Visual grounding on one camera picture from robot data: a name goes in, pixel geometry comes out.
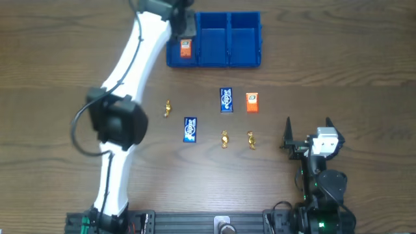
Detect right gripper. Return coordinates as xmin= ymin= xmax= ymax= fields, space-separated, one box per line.
xmin=279 ymin=116 xmax=346 ymax=161

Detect orange candy box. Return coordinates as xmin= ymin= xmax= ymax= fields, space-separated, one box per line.
xmin=179 ymin=38 xmax=193 ymax=59
xmin=245 ymin=92 xmax=259 ymax=114

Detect blue candy pack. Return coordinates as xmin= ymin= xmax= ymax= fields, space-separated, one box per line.
xmin=219 ymin=87 xmax=234 ymax=114
xmin=183 ymin=116 xmax=198 ymax=144

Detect blue tray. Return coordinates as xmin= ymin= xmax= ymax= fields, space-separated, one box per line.
xmin=165 ymin=11 xmax=263 ymax=69

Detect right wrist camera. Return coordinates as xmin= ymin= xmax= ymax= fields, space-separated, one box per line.
xmin=307 ymin=126 xmax=341 ymax=159

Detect black cable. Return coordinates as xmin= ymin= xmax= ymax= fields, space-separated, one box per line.
xmin=271 ymin=200 xmax=294 ymax=228
xmin=70 ymin=83 xmax=113 ymax=158

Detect mounting rail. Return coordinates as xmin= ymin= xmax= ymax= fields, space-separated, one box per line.
xmin=64 ymin=210 xmax=355 ymax=234

